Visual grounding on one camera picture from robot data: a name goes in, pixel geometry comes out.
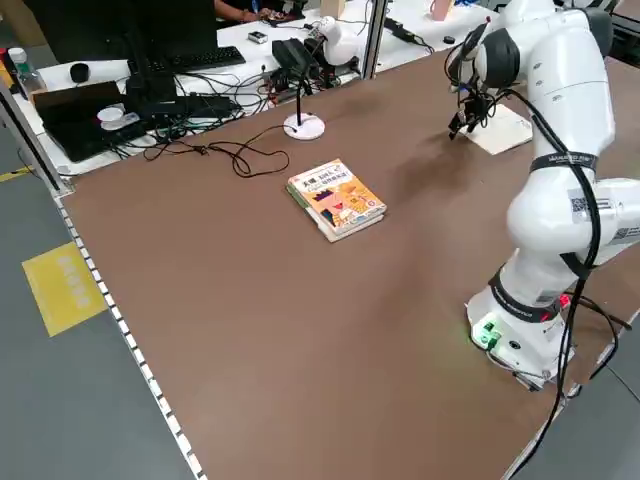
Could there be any black monitor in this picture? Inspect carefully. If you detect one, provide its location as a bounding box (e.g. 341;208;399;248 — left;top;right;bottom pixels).
24;0;219;104

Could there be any black laptop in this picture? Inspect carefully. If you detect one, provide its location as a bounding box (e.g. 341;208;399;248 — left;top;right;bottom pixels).
31;80;149;163

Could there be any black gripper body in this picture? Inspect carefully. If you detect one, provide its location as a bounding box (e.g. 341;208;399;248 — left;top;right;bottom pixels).
457;88;495;122

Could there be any aluminium frame post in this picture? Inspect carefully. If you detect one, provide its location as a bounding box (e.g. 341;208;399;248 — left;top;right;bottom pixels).
361;0;390;81

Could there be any person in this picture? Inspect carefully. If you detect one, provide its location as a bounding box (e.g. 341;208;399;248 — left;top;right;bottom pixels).
213;0;309;27

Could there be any orange illustrated book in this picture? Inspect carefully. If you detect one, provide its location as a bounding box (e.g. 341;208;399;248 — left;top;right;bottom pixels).
285;158;389;244

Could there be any pink plastic container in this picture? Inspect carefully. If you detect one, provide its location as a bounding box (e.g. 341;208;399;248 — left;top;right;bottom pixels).
428;0;456;23

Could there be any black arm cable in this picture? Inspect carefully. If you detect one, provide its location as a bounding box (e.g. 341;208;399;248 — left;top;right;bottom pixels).
444;19;621;401

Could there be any black lamp cable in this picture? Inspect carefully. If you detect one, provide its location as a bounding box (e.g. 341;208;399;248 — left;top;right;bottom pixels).
143;124;301;178

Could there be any black power adapter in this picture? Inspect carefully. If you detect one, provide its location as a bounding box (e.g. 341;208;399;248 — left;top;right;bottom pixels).
383;16;417;44

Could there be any black keyboard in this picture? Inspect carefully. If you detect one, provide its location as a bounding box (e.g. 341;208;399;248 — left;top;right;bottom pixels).
162;45;248;72

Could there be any clear plastic bottle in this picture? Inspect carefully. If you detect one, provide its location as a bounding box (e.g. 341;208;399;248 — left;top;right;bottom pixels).
6;46;44;99

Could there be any white desk lamp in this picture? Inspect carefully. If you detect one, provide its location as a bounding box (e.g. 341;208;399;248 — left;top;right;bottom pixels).
282;15;359;142

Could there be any yellow floor sticker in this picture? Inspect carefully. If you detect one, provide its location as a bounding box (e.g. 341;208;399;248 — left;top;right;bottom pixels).
20;241;109;338

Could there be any white round dish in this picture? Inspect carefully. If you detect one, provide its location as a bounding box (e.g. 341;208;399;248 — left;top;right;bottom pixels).
95;105;141;133

